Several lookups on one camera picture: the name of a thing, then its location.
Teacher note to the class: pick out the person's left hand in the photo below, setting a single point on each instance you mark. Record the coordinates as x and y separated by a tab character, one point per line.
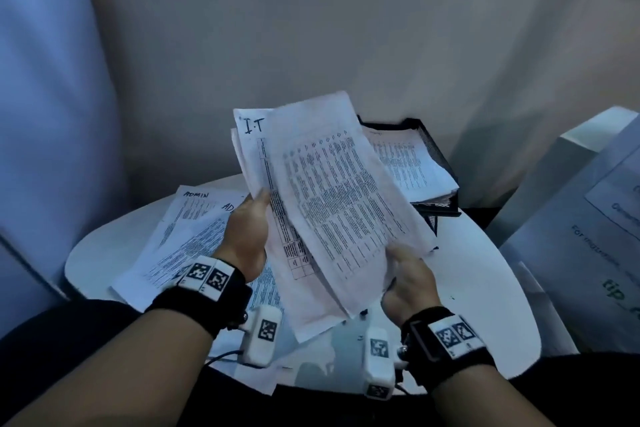
247	236

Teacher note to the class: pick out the person's right hand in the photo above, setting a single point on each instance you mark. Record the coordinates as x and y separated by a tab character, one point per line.
412	291

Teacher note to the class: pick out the white pen black cap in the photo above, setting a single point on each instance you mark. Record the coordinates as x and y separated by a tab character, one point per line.
391	285

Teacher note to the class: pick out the pile of printed papers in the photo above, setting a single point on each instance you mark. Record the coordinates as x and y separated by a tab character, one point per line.
175	241

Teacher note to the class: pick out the neat stack of papers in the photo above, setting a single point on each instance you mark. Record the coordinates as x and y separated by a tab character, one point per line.
410	166

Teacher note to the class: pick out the person's left forearm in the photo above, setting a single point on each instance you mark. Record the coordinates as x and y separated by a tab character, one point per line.
125	376

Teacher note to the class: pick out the person's right forearm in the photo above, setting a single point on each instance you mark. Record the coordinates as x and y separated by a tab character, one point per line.
480	401

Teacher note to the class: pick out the person's black trousers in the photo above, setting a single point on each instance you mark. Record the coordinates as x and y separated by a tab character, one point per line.
575	386

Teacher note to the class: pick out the right black marker wristband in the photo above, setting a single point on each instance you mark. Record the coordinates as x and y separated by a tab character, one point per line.
450	356

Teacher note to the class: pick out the black marker wristband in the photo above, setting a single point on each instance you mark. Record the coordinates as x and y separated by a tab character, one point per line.
200	301
450	356

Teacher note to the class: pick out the left black marker wristband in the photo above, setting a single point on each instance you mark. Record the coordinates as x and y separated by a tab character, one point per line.
200	301

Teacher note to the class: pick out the black mesh paper tray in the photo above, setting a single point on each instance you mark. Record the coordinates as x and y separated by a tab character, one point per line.
440	154

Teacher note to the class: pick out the white box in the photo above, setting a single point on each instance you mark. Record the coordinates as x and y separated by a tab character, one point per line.
540	191

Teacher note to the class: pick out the large printed notice poster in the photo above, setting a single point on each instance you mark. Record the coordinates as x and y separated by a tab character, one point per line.
575	281

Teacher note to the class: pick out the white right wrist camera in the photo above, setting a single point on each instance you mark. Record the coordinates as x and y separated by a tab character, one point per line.
379	361

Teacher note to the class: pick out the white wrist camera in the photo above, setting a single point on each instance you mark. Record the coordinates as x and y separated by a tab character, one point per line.
379	361
262	336

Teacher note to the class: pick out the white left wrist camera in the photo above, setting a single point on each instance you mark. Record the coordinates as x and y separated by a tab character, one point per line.
262	336

